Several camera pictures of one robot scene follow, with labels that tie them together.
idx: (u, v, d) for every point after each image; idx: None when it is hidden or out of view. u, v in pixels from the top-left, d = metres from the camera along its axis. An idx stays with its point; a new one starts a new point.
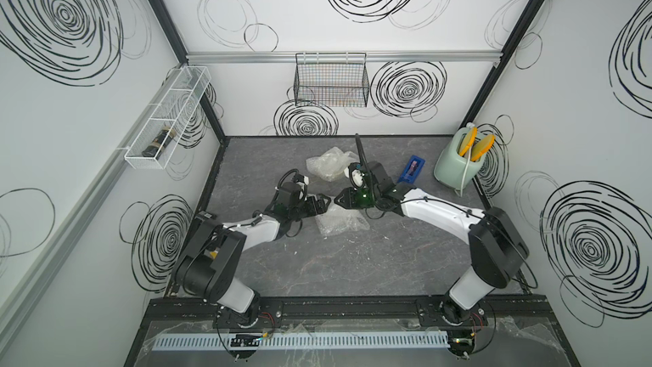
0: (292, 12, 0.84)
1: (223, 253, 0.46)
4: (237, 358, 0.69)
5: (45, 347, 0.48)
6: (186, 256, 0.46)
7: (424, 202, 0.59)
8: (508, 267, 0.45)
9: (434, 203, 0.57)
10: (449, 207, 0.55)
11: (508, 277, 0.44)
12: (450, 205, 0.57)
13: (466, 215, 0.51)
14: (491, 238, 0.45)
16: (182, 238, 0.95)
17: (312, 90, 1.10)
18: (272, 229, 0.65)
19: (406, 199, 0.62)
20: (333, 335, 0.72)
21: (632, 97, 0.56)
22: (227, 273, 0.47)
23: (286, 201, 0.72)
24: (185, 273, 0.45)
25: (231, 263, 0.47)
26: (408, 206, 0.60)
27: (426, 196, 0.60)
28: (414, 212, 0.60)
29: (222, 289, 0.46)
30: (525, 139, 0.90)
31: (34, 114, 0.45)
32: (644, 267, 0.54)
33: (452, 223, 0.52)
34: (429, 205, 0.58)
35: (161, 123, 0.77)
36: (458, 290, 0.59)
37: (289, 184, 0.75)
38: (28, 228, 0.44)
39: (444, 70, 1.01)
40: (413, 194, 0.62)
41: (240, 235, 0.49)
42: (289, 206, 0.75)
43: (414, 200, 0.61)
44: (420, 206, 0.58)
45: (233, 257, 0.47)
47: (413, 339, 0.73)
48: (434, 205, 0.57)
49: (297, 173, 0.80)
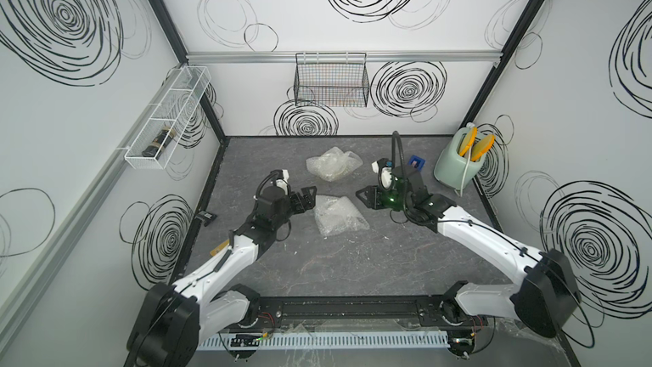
0: (291, 13, 0.84)
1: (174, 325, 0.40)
4: (237, 358, 0.69)
5: (45, 347, 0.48)
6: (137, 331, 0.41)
7: (469, 226, 0.53)
8: (559, 313, 0.40)
9: (479, 230, 0.51)
10: (500, 240, 0.48)
11: (558, 328, 0.40)
12: (501, 237, 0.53)
13: (519, 253, 0.46)
14: (547, 282, 0.41)
16: (182, 238, 0.95)
17: (312, 90, 1.10)
18: (246, 257, 0.56)
19: (446, 217, 0.56)
20: (333, 335, 0.72)
21: (632, 97, 0.56)
22: (187, 341, 0.41)
23: (268, 213, 0.62)
24: (140, 345, 0.40)
25: (187, 335, 0.40)
26: (447, 227, 0.54)
27: (470, 220, 0.54)
28: (452, 234, 0.54)
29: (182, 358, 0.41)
30: (525, 139, 0.90)
31: (34, 114, 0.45)
32: (644, 267, 0.54)
33: (501, 256, 0.46)
34: (474, 231, 0.51)
35: (161, 123, 0.77)
36: (469, 295, 0.63)
37: (271, 190, 0.64)
38: (28, 228, 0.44)
39: (444, 70, 1.01)
40: (455, 215, 0.56)
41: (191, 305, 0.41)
42: (272, 217, 0.67)
43: (456, 222, 0.54)
44: (463, 229, 0.52)
45: (190, 326, 0.40)
47: (413, 339, 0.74)
48: (479, 231, 0.51)
49: (276, 174, 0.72)
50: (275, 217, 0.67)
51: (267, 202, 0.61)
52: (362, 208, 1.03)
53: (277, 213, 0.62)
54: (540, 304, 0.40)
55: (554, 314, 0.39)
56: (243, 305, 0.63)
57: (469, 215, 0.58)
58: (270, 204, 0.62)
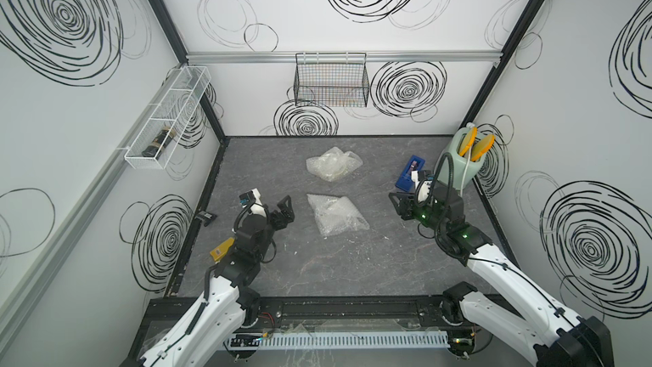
0: (291, 13, 0.84)
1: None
4: (237, 358, 0.69)
5: (44, 347, 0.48)
6: None
7: (503, 270, 0.51)
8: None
9: (514, 277, 0.49)
10: (535, 294, 0.46)
11: None
12: (537, 290, 0.47)
13: (555, 312, 0.44)
14: (570, 339, 0.40)
16: (182, 238, 0.95)
17: (312, 90, 1.10)
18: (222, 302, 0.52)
19: (479, 256, 0.54)
20: (333, 335, 0.72)
21: (632, 97, 0.56)
22: None
23: (249, 247, 0.58)
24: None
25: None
26: (480, 266, 0.53)
27: (506, 263, 0.52)
28: (486, 274, 0.52)
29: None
30: (525, 139, 0.90)
31: (34, 114, 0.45)
32: (644, 267, 0.54)
33: (531, 311, 0.45)
34: (508, 277, 0.49)
35: (161, 123, 0.77)
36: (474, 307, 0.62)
37: (248, 223, 0.59)
38: (28, 228, 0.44)
39: (443, 70, 1.01)
40: (489, 255, 0.54)
41: None
42: (254, 251, 0.61)
43: (489, 262, 0.52)
44: (494, 272, 0.51)
45: None
47: (413, 339, 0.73)
48: (513, 278, 0.49)
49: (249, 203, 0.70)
50: (255, 249, 0.61)
51: (246, 237, 0.56)
52: (362, 208, 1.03)
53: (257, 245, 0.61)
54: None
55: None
56: (238, 318, 0.62)
57: (504, 258, 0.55)
58: (250, 238, 0.57)
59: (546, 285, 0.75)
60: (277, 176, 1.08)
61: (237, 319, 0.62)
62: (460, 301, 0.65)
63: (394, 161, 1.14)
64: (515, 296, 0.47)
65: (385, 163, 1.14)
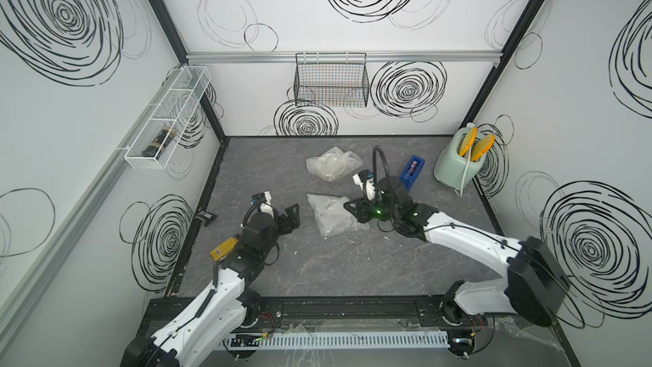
0: (291, 13, 0.84)
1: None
4: (237, 358, 0.69)
5: (45, 347, 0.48)
6: None
7: (452, 228, 0.55)
8: (550, 302, 0.41)
9: (463, 230, 0.54)
10: (481, 237, 0.51)
11: (551, 313, 0.41)
12: (482, 234, 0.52)
13: (502, 246, 0.48)
14: (531, 272, 0.42)
16: (182, 238, 0.95)
17: (312, 90, 1.10)
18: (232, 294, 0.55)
19: (430, 224, 0.58)
20: (333, 335, 0.72)
21: (632, 97, 0.56)
22: None
23: (255, 241, 0.61)
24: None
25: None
26: (434, 233, 0.56)
27: (452, 221, 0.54)
28: (439, 239, 0.56)
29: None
30: (525, 139, 0.90)
31: (34, 114, 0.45)
32: (644, 267, 0.54)
33: (486, 254, 0.48)
34: (459, 234, 0.53)
35: (161, 123, 0.77)
36: (468, 296, 0.62)
37: (256, 218, 0.63)
38: (28, 228, 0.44)
39: (444, 70, 1.01)
40: (438, 219, 0.59)
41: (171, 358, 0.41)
42: (261, 245, 0.64)
43: (441, 227, 0.57)
44: (447, 234, 0.55)
45: None
47: (413, 339, 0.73)
48: (463, 232, 0.53)
49: (257, 201, 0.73)
50: (262, 245, 0.65)
51: (255, 230, 0.60)
52: None
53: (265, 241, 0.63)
54: (529, 295, 0.41)
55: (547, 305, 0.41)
56: (239, 314, 0.62)
57: (449, 217, 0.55)
58: (258, 232, 0.61)
59: None
60: (277, 176, 1.08)
61: (238, 314, 0.62)
62: (455, 295, 0.67)
63: (394, 161, 1.14)
64: (469, 246, 0.51)
65: (385, 163, 1.14)
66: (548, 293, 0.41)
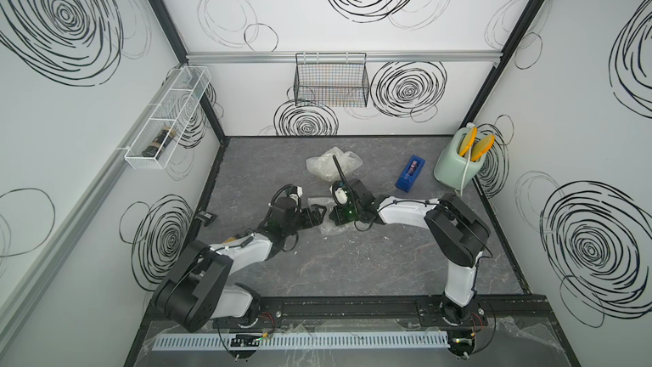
0: (292, 13, 0.84)
1: (208, 279, 0.44)
4: (237, 358, 0.69)
5: (45, 347, 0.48)
6: (168, 281, 0.44)
7: (395, 203, 0.67)
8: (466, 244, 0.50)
9: (401, 202, 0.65)
10: (412, 202, 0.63)
11: (469, 252, 0.49)
12: (413, 200, 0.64)
13: (425, 205, 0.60)
14: (442, 219, 0.51)
16: (182, 238, 0.95)
17: (312, 90, 1.10)
18: (263, 249, 0.62)
19: (380, 206, 0.70)
20: (333, 335, 0.72)
21: (632, 97, 0.56)
22: (211, 299, 0.44)
23: (280, 220, 0.69)
24: (167, 299, 0.43)
25: (214, 291, 0.44)
26: (382, 210, 0.68)
27: (395, 199, 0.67)
28: (390, 216, 0.66)
29: (204, 315, 0.44)
30: (525, 139, 0.90)
31: (34, 114, 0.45)
32: (644, 267, 0.54)
33: (418, 214, 0.57)
34: (397, 205, 0.66)
35: (161, 123, 0.77)
36: (452, 286, 0.62)
37: (283, 200, 0.72)
38: (28, 228, 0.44)
39: (444, 70, 1.01)
40: (385, 201, 0.71)
41: (227, 261, 0.46)
42: (283, 224, 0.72)
43: (386, 205, 0.69)
44: (391, 208, 0.66)
45: (216, 287, 0.44)
47: (413, 339, 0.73)
48: (402, 203, 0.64)
49: (291, 186, 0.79)
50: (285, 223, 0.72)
51: (281, 209, 0.68)
52: None
53: (288, 221, 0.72)
54: (446, 238, 0.50)
55: (461, 245, 0.49)
56: (247, 300, 0.64)
57: (392, 197, 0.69)
58: (283, 211, 0.69)
59: (546, 285, 0.75)
60: (277, 176, 1.08)
61: (244, 301, 0.63)
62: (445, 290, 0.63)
63: (394, 161, 1.14)
64: (406, 214, 0.60)
65: (385, 164, 1.13)
66: (463, 236, 0.52)
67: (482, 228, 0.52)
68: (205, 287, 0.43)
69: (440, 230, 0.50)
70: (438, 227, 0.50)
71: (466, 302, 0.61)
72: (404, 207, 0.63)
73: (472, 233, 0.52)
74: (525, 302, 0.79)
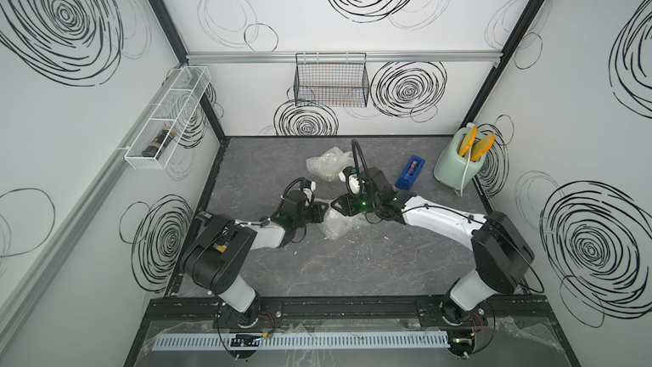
0: (291, 13, 0.84)
1: (234, 245, 0.48)
4: (237, 358, 0.69)
5: (45, 346, 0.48)
6: (197, 247, 0.48)
7: (426, 209, 0.58)
8: (512, 272, 0.44)
9: (435, 210, 0.57)
10: (451, 214, 0.54)
11: (513, 282, 0.44)
12: (452, 211, 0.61)
13: (468, 220, 0.51)
14: (493, 243, 0.45)
16: (182, 238, 0.95)
17: (312, 90, 1.10)
18: (278, 234, 0.66)
19: (407, 207, 0.61)
20: (333, 335, 0.72)
21: (632, 97, 0.56)
22: (233, 267, 0.47)
23: (292, 211, 0.73)
24: (193, 264, 0.46)
25: (239, 256, 0.48)
26: (409, 212, 0.60)
27: (427, 203, 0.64)
28: (417, 220, 0.59)
29: (227, 281, 0.47)
30: (525, 138, 0.92)
31: (34, 114, 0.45)
32: (644, 267, 0.54)
33: (454, 228, 0.51)
34: (429, 210, 0.58)
35: (161, 123, 0.77)
36: (458, 290, 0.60)
37: (295, 193, 0.75)
38: (27, 228, 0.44)
39: (443, 70, 1.01)
40: (413, 202, 0.62)
41: (250, 229, 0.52)
42: (295, 216, 0.77)
43: (416, 208, 0.60)
44: (421, 213, 0.58)
45: (240, 256, 0.48)
47: (413, 339, 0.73)
48: (435, 211, 0.57)
49: (305, 180, 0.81)
50: (296, 215, 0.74)
51: (292, 201, 0.71)
52: None
53: (299, 212, 0.76)
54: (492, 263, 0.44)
55: (509, 273, 0.44)
56: (250, 296, 0.65)
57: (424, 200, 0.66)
58: (295, 203, 0.72)
59: (546, 285, 0.75)
60: (277, 176, 1.08)
61: (248, 296, 0.64)
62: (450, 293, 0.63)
63: (394, 161, 1.14)
64: (440, 223, 0.54)
65: (385, 164, 1.13)
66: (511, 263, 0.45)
67: (525, 254, 0.46)
68: (232, 251, 0.47)
69: (489, 255, 0.44)
70: (486, 251, 0.44)
71: (469, 306, 0.61)
72: (438, 214, 0.56)
73: (517, 258, 0.47)
74: (525, 302, 0.79)
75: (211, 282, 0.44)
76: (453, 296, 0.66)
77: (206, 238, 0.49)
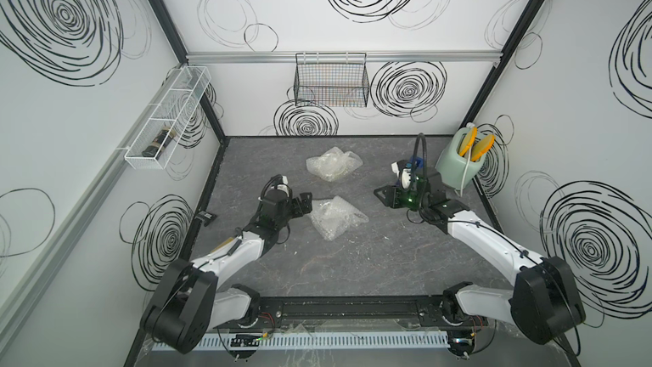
0: (291, 13, 0.84)
1: (193, 299, 0.42)
4: (237, 358, 0.69)
5: (45, 347, 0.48)
6: (152, 307, 0.42)
7: (475, 226, 0.55)
8: (555, 321, 0.40)
9: (485, 230, 0.54)
10: (502, 241, 0.51)
11: (551, 332, 0.40)
12: (504, 239, 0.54)
13: (520, 255, 0.47)
14: (541, 285, 0.41)
16: (182, 238, 0.95)
17: (312, 90, 1.10)
18: (255, 250, 0.60)
19: (456, 217, 0.59)
20: (333, 335, 0.72)
21: (632, 97, 0.56)
22: (200, 319, 0.42)
23: (272, 213, 0.66)
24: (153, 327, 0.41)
25: (203, 308, 0.42)
26: (456, 224, 0.57)
27: (478, 221, 0.57)
28: (462, 234, 0.56)
29: (196, 335, 0.43)
30: (525, 139, 0.92)
31: (35, 114, 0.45)
32: (644, 267, 0.54)
33: (502, 257, 0.48)
34: (479, 229, 0.54)
35: (161, 123, 0.77)
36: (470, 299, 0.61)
37: (273, 192, 0.69)
38: (27, 228, 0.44)
39: (443, 70, 1.01)
40: (464, 216, 0.59)
41: (211, 277, 0.44)
42: (276, 217, 0.71)
43: (464, 222, 0.57)
44: (469, 229, 0.55)
45: (204, 306, 0.42)
47: (413, 339, 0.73)
48: (485, 233, 0.53)
49: (276, 177, 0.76)
50: (277, 217, 0.72)
51: (272, 202, 0.65)
52: (361, 207, 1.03)
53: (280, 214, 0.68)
54: (531, 302, 0.41)
55: (548, 321, 0.40)
56: (245, 300, 0.64)
57: (479, 218, 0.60)
58: (275, 204, 0.67)
59: None
60: (276, 176, 1.08)
61: (244, 302, 0.63)
62: (456, 295, 0.66)
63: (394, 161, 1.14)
64: (485, 246, 0.51)
65: (385, 164, 1.13)
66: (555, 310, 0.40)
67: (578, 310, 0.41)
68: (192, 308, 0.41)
69: (528, 293, 0.41)
70: (528, 289, 0.41)
71: (468, 312, 0.62)
72: (486, 237, 0.52)
73: (565, 310, 0.43)
74: None
75: (176, 341, 0.40)
76: (462, 296, 0.64)
77: (164, 290, 0.43)
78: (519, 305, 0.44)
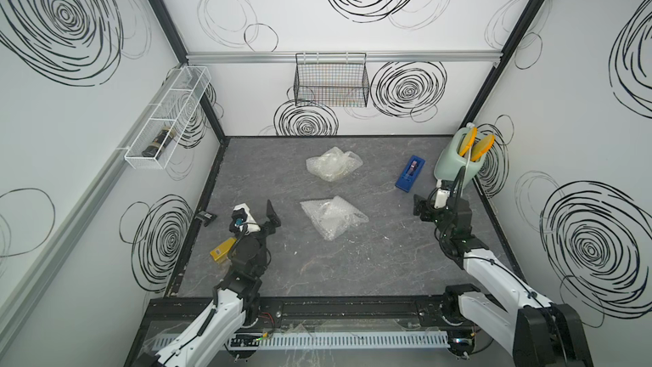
0: (292, 14, 0.84)
1: None
4: (237, 358, 0.69)
5: (44, 347, 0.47)
6: None
7: (490, 264, 0.56)
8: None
9: (498, 269, 0.55)
10: (513, 280, 0.51)
11: None
12: (516, 279, 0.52)
13: (527, 295, 0.48)
14: (541, 325, 0.41)
16: (182, 238, 0.95)
17: (312, 90, 1.10)
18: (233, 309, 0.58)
19: (472, 254, 0.60)
20: (333, 335, 0.72)
21: (632, 97, 0.56)
22: None
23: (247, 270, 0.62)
24: None
25: None
26: (473, 260, 0.59)
27: (493, 259, 0.58)
28: (477, 271, 0.57)
29: None
30: (525, 139, 0.92)
31: (34, 113, 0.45)
32: (644, 267, 0.54)
33: (508, 296, 0.49)
34: (493, 268, 0.55)
35: (161, 123, 0.77)
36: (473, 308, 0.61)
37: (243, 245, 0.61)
38: (28, 228, 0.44)
39: (443, 70, 1.01)
40: (481, 253, 0.60)
41: None
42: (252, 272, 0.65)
43: (480, 258, 0.59)
44: (483, 267, 0.56)
45: None
47: (413, 339, 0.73)
48: (497, 270, 0.54)
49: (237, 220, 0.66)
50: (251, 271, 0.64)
51: (243, 262, 0.59)
52: (361, 207, 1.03)
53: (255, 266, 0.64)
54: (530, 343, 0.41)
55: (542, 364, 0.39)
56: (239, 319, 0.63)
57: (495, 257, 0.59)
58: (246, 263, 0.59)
59: (545, 284, 0.74)
60: (276, 176, 1.08)
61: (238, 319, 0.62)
62: (459, 296, 0.65)
63: (394, 161, 1.14)
64: (497, 285, 0.52)
65: (385, 164, 1.13)
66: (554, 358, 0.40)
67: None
68: None
69: (526, 331, 0.42)
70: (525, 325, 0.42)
71: (467, 316, 0.62)
72: (498, 275, 0.53)
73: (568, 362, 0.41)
74: None
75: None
76: (464, 302, 0.64)
77: None
78: (521, 346, 0.43)
